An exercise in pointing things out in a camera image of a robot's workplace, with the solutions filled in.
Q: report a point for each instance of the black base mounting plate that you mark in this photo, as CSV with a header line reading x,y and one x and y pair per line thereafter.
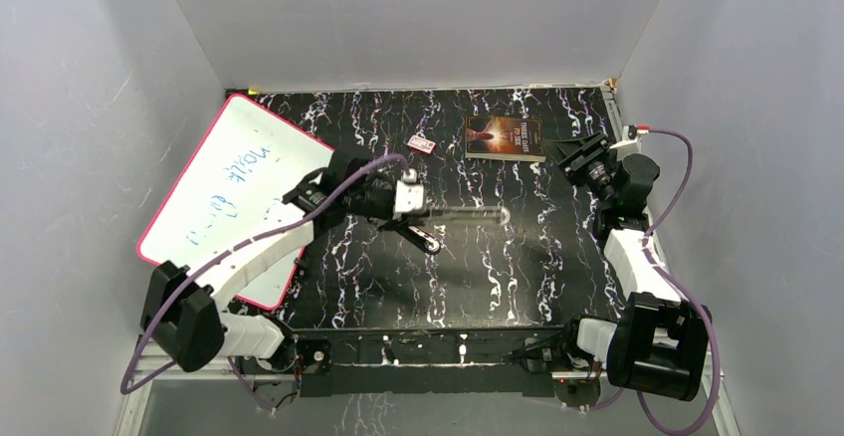
x,y
422,360

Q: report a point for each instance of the dark paperback book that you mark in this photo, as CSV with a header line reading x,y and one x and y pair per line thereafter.
x,y
504,138

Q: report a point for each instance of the aluminium frame rail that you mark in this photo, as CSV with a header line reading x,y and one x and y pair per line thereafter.
x,y
422,354

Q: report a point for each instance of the pink-framed whiteboard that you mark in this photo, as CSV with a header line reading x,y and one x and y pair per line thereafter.
x,y
233,185

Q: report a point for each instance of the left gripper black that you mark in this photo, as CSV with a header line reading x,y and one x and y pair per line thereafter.
x,y
391,223

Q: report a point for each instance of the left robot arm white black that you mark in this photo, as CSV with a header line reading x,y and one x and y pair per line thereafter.
x,y
185,311

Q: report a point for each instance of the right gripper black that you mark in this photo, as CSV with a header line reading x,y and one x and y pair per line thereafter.
x,y
576,154

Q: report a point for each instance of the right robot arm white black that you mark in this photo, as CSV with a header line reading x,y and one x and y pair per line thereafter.
x,y
658,345

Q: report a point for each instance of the black stapler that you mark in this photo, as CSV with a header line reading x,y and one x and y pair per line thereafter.
x,y
461,218

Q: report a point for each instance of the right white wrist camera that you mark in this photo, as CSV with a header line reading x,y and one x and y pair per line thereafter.
x,y
631,143

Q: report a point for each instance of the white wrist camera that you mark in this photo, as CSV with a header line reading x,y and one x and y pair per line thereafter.
x,y
410,195
631,143

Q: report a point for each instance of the small red staple box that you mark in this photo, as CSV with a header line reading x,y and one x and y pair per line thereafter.
x,y
421,144

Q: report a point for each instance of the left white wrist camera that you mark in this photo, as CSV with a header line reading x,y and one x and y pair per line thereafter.
x,y
410,195

